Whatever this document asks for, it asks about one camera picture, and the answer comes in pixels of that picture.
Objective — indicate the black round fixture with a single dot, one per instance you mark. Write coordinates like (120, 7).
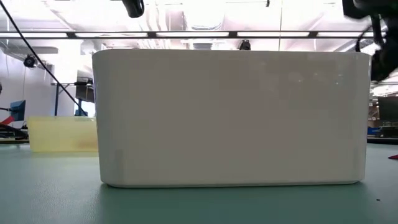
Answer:
(30, 61)

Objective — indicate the white plastic bin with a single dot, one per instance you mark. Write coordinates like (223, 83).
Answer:
(230, 118)

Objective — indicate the grey box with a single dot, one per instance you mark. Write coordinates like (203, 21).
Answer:
(84, 91)

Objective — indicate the black horizontal frame bar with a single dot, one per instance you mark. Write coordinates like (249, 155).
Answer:
(152, 34)

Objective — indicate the blue metal stand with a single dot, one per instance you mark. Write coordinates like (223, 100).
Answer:
(57, 99)

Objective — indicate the red rectangular block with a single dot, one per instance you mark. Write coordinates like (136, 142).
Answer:
(394, 157)

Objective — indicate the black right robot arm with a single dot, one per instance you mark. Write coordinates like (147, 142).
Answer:
(385, 62)

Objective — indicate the translucent yellow plastic bin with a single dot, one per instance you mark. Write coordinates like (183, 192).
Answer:
(62, 135)

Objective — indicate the small black hanging fixture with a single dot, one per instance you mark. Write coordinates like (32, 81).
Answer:
(245, 45)

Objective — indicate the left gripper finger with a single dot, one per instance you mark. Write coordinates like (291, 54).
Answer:
(133, 7)

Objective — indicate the dark display screen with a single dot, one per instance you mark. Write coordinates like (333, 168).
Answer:
(388, 109)

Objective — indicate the green table mat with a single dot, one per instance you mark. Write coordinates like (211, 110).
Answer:
(199, 205)

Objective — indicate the red object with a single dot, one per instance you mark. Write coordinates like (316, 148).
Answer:
(6, 120)

